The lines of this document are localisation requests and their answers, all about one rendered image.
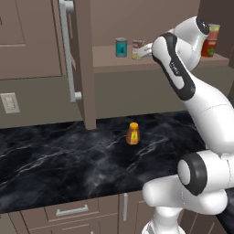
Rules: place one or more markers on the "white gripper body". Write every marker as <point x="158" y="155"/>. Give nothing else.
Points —
<point x="145" y="51"/>

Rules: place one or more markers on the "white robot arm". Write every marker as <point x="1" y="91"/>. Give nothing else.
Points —
<point x="210" y="115"/>

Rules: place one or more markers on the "brown cabinet shelf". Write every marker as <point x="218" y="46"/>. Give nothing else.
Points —
<point x="122" y="64"/>

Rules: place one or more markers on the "brown closed cabinet door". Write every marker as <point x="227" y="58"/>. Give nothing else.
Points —
<point x="30" y="36"/>

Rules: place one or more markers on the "brown lower cabinet door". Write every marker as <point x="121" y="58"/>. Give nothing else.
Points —
<point x="134" y="213"/>

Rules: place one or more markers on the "red and white can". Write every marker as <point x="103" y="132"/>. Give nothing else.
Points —
<point x="137" y="44"/>

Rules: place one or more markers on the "teal can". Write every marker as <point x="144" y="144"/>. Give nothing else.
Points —
<point x="121" y="47"/>

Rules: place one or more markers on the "red can with green label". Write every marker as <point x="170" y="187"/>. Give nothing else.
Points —
<point x="209" y="45"/>

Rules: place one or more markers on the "orange honey bottle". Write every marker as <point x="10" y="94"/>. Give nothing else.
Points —
<point x="133" y="134"/>

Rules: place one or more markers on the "brown drawer front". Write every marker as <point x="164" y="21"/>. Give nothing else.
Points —
<point x="73" y="204"/>

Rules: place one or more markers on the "white wall outlet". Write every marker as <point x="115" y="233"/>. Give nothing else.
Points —
<point x="10" y="103"/>

